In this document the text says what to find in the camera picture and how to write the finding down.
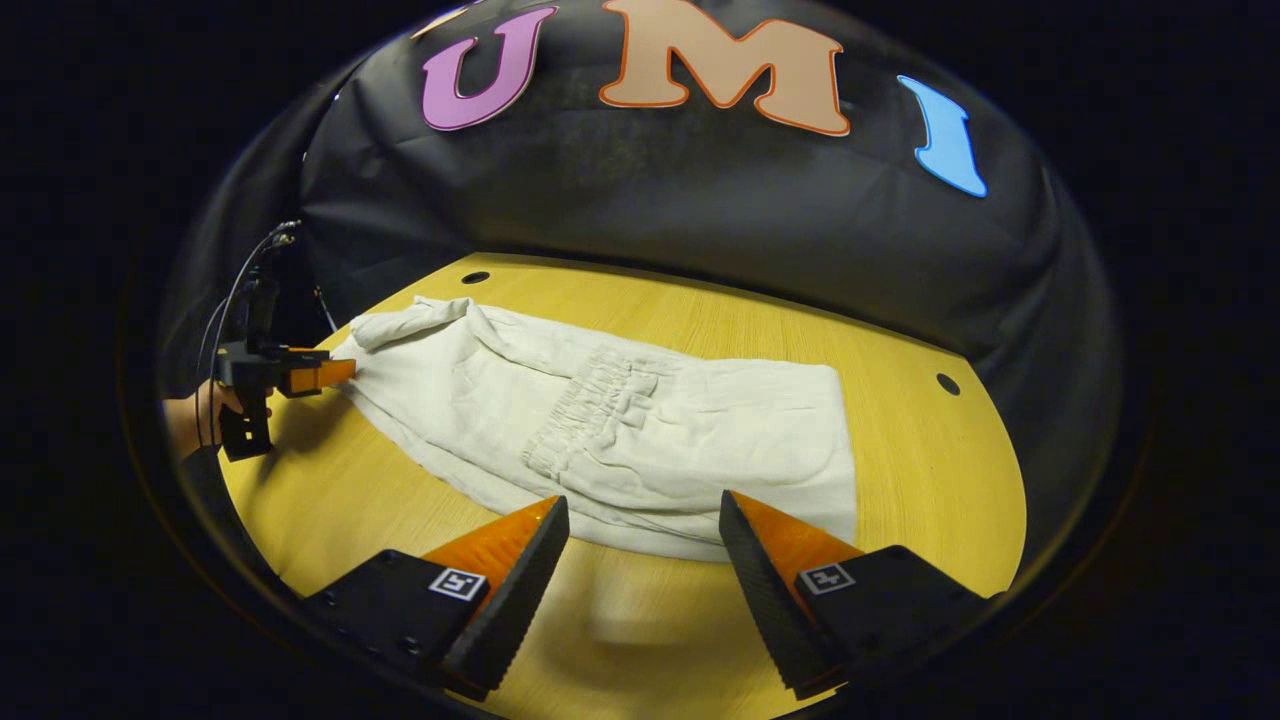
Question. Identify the black backdrop cloth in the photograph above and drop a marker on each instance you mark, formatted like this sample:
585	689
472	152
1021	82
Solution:
700	200

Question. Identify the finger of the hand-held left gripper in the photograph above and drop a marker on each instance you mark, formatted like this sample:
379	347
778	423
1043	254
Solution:
320	376

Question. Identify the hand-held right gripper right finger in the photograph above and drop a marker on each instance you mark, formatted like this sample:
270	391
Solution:
765	590

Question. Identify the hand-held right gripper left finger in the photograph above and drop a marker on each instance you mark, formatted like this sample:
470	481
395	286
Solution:
520	590

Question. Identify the white jeans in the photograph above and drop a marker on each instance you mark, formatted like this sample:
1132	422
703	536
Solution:
700	430

